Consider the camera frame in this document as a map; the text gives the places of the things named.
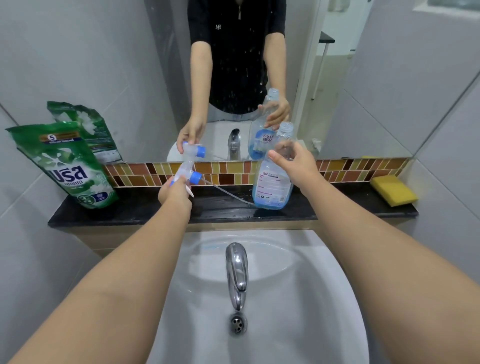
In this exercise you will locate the person's right hand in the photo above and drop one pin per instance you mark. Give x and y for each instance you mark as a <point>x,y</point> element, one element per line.
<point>298,168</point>

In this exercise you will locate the person's left hand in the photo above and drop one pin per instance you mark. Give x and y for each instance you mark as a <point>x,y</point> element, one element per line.
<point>174,197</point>

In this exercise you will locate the white blue spray trigger head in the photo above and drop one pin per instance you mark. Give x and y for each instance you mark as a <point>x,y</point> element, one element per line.
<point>184,170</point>

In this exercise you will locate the clear hand soap bottle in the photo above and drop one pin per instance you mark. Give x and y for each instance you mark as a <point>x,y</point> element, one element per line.
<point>270,187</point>

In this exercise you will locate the green detergent refill pouch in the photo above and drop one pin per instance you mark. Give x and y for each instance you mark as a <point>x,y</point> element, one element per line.
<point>67,165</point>

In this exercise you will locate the person's left forearm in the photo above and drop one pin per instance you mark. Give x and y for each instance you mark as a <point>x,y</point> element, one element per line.
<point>112,292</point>

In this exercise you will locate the person's right forearm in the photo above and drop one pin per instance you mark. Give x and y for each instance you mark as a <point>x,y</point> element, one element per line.
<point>393,281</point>

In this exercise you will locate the black stone ledge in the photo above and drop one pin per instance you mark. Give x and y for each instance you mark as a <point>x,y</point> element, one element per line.
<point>337,208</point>

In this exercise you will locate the brown mosaic tile strip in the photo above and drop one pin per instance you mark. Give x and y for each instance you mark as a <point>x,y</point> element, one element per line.
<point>356,170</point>

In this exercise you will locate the chrome faucet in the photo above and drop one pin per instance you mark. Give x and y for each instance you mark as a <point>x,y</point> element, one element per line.
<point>237,270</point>

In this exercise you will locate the yellow sponge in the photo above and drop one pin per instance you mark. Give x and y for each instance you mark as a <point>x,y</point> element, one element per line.
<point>393,190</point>

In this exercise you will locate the white ceramic sink basin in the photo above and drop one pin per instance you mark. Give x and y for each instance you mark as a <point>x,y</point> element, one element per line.
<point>300,300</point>

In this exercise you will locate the chrome sink drain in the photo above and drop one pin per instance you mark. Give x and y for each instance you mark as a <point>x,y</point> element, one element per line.
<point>237,323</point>

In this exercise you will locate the wall mirror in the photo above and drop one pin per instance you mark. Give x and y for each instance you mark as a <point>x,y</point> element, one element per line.
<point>112,56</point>

